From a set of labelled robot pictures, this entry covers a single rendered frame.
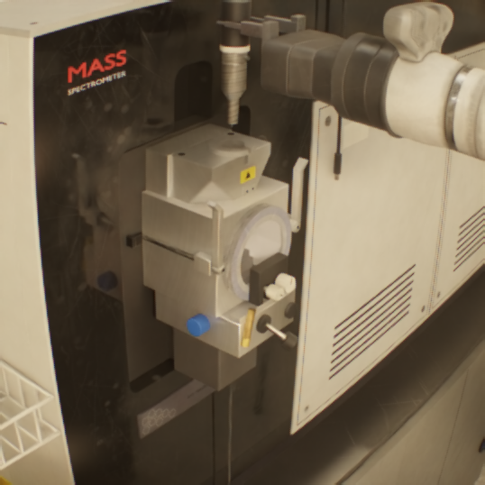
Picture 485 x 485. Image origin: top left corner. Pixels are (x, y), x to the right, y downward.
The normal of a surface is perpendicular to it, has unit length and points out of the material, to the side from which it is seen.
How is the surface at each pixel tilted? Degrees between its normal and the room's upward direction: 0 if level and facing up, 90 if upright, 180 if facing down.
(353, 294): 90
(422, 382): 0
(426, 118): 95
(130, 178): 90
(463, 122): 87
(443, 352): 0
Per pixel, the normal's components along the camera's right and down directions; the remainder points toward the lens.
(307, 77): -0.31, 0.43
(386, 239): 0.79, 0.30
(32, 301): -0.61, 0.35
